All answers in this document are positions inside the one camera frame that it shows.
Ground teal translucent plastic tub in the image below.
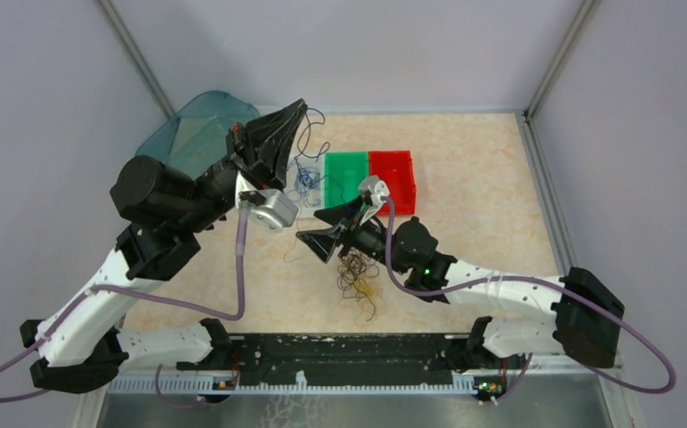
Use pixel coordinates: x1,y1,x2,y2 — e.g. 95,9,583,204
136,90,260,178

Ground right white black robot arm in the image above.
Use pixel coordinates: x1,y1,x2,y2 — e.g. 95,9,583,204
295,198,625,368

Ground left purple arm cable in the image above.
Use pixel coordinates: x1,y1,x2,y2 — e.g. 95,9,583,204
0,203,253,404

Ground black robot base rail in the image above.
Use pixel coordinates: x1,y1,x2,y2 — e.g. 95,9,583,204
176,316,526,390

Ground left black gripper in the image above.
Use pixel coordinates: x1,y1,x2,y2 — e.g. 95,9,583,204
177,98,308,233

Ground loose brown wire piece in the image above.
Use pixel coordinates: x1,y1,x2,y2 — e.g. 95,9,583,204
283,235,306,265

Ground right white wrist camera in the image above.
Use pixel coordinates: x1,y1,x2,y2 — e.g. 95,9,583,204
358,175,390,223

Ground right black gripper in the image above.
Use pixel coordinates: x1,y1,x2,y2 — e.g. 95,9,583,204
297,193,410,275

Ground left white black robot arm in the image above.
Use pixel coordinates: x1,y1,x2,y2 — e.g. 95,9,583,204
21,100,308,394

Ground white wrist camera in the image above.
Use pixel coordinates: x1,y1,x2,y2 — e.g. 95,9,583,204
358,175,390,223
235,174,299,234

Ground red plastic bin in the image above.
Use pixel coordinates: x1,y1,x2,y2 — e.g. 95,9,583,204
368,151,417,216

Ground green plastic bin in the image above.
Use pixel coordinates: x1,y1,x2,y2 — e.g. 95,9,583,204
323,152,369,208

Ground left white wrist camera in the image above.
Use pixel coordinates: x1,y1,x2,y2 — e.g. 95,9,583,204
235,174,299,234

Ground white slotted cable duct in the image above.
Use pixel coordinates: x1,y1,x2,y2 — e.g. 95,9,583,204
107,374,503,396

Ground brown wire bundle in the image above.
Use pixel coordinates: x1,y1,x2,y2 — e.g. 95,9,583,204
334,251,386,326

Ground white plastic bin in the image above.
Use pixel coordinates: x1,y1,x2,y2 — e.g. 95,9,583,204
285,155,325,219

